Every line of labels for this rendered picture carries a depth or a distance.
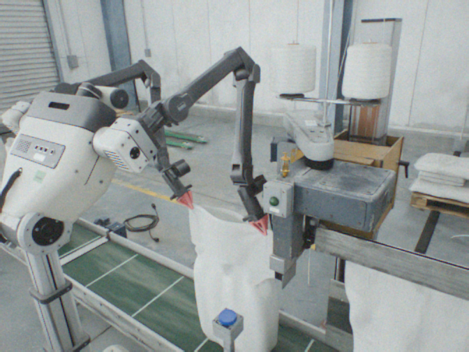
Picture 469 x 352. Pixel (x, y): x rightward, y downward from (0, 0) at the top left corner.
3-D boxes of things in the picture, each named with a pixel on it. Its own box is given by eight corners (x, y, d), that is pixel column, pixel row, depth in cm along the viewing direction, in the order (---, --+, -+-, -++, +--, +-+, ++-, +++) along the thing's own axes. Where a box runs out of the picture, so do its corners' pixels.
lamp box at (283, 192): (263, 211, 102) (263, 184, 99) (271, 205, 106) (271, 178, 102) (285, 218, 98) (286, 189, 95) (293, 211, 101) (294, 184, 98)
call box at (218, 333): (211, 334, 118) (211, 320, 116) (226, 319, 124) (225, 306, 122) (230, 345, 114) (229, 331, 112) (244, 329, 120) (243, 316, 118)
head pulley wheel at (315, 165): (299, 166, 109) (299, 158, 108) (311, 158, 115) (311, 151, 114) (326, 172, 104) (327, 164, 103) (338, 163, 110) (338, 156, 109)
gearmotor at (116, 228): (88, 235, 277) (85, 219, 272) (105, 227, 288) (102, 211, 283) (112, 247, 261) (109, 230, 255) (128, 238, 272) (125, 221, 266)
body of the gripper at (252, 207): (270, 209, 132) (262, 191, 132) (256, 220, 125) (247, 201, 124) (257, 212, 136) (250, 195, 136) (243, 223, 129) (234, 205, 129)
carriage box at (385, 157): (306, 225, 136) (310, 148, 124) (338, 193, 161) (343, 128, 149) (371, 244, 123) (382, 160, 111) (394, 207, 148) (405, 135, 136)
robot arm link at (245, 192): (232, 188, 130) (241, 185, 126) (244, 181, 135) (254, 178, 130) (240, 205, 131) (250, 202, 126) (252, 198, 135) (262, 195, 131)
